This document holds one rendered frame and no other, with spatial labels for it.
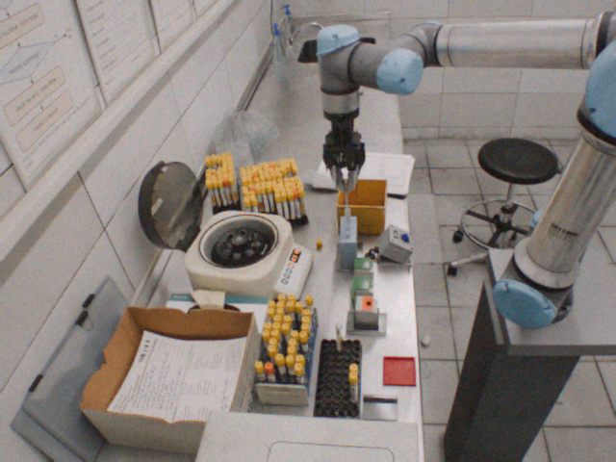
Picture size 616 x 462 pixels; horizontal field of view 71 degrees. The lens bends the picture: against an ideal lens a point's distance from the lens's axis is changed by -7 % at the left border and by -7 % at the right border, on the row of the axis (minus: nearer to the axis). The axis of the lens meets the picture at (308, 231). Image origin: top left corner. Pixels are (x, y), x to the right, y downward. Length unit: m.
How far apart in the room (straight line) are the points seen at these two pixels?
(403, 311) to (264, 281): 0.33
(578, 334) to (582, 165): 0.48
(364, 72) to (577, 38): 0.33
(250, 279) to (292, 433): 0.51
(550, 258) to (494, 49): 0.35
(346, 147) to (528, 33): 0.37
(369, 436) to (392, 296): 0.58
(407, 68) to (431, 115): 2.68
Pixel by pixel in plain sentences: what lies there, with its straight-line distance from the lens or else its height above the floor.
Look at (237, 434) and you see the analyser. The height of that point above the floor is 1.17.
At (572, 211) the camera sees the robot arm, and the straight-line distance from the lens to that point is 0.75.
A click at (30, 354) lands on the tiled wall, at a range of 0.92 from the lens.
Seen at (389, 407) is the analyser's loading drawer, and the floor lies 0.91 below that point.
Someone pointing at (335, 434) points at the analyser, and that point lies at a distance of 0.61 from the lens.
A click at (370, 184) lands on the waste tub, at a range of 1.34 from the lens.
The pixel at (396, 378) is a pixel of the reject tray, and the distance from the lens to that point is 1.00.
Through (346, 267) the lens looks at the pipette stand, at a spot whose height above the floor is 0.89.
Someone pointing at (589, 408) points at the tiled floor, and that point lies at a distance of 2.15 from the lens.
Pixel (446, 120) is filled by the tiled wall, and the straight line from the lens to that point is 3.49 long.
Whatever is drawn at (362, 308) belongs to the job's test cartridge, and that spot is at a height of 0.95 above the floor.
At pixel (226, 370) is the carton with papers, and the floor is 0.94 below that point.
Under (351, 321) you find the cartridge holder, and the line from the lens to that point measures 1.07.
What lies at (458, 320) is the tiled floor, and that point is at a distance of 2.25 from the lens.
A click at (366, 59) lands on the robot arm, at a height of 1.45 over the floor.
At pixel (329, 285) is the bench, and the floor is 0.88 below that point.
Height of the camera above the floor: 1.73
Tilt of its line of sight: 40 degrees down
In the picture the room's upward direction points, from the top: 7 degrees counter-clockwise
